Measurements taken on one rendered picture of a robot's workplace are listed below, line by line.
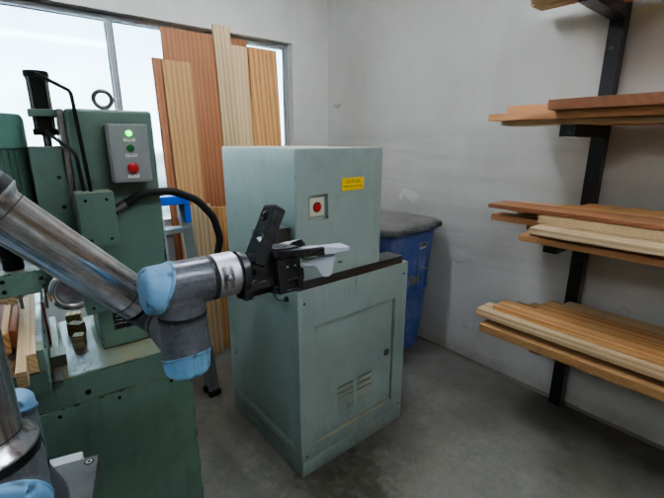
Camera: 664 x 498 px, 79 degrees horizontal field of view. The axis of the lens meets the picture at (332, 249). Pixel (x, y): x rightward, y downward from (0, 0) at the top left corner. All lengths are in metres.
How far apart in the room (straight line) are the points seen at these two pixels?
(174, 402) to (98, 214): 0.65
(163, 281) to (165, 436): 0.98
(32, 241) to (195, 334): 0.27
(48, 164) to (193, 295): 0.81
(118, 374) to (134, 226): 0.45
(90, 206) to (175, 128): 1.61
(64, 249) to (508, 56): 2.34
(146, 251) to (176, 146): 1.48
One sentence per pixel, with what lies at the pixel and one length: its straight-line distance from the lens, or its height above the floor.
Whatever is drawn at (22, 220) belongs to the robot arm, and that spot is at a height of 1.33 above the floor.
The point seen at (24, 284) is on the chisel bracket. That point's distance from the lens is 1.47.
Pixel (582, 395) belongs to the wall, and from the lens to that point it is 2.70.
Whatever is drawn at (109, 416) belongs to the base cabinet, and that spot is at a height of 0.64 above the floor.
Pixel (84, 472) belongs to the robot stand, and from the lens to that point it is 1.01.
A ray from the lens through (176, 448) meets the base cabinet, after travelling 1.60.
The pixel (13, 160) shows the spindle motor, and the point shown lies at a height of 1.38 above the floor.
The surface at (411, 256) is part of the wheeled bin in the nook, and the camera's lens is 2.55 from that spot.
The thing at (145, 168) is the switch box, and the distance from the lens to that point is 1.30.
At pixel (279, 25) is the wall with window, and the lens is 3.43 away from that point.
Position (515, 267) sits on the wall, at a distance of 2.60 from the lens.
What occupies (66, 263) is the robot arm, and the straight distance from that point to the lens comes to 0.73.
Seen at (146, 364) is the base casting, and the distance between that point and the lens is 1.41.
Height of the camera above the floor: 1.44
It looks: 15 degrees down
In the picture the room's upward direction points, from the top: straight up
